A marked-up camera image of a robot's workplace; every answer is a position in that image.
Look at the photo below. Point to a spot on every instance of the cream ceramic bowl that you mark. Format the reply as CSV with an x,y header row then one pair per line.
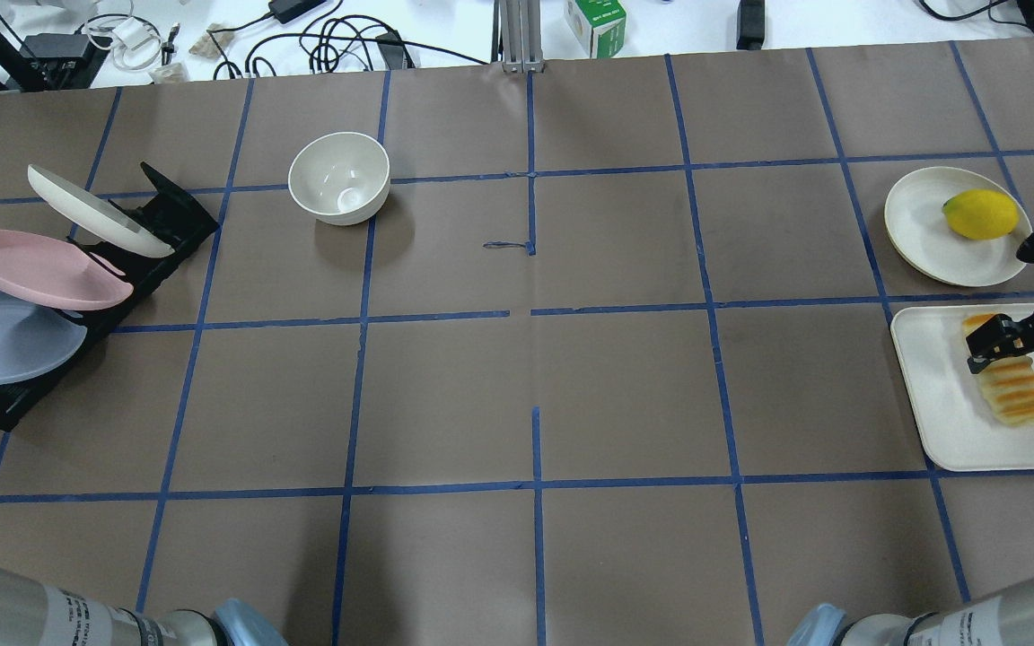
x,y
342,179

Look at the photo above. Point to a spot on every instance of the cream rectangular tray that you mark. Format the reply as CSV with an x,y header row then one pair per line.
x,y
958,431

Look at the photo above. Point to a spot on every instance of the yellow lemon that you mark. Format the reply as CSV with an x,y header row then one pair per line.
x,y
981,214

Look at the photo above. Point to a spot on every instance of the cream plate in rack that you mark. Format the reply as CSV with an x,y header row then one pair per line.
x,y
95,215

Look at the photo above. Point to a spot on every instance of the striped bread loaf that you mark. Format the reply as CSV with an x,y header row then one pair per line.
x,y
1007,386

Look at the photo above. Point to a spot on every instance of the green white carton box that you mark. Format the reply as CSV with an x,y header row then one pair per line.
x,y
599,26

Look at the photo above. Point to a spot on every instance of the aluminium frame post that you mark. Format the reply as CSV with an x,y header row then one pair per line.
x,y
516,36

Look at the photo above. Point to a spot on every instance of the cream round plate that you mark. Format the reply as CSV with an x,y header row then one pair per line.
x,y
922,234

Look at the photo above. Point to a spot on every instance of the black plate rack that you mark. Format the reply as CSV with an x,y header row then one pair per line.
x,y
173,215

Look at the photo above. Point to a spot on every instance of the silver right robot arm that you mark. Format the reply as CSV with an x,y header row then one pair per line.
x,y
1004,618

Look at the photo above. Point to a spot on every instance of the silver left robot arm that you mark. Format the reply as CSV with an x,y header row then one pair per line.
x,y
34,613

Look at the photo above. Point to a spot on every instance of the pink plate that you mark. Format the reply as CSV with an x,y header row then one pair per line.
x,y
56,274

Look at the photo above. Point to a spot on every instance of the black power adapter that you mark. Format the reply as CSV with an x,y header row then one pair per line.
x,y
286,11

